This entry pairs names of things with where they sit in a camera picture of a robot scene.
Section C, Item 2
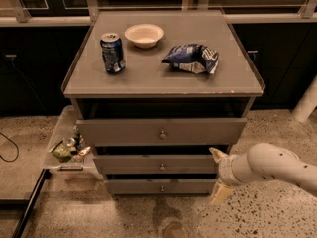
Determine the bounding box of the blue chip bag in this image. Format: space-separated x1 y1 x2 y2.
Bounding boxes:
162 44 219 74

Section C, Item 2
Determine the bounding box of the black floor rail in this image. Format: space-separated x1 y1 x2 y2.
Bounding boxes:
12 169 51 238

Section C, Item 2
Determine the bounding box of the grey drawer cabinet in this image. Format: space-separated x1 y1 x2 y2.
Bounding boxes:
63 11 264 182

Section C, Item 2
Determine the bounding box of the white post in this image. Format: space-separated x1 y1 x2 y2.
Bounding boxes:
292 75 317 123

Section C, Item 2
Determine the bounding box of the grey top drawer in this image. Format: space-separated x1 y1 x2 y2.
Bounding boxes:
77 118 247 146

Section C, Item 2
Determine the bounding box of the white paper bowl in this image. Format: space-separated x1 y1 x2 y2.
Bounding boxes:
125 24 164 49

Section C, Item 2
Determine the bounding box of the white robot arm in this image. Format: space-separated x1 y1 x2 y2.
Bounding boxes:
209 143 317 205

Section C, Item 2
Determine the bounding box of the green packet in bin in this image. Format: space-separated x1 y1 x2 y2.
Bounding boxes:
51 142 72 163

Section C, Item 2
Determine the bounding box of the blue soda can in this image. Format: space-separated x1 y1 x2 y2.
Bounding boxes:
100 33 126 73

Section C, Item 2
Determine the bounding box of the clear plastic bin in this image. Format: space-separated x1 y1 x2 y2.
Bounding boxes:
44 105 102 179

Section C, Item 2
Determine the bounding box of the black floor cable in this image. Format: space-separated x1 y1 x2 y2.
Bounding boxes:
0 132 20 163

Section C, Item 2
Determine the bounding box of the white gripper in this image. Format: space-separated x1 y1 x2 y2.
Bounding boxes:
209 147 242 205

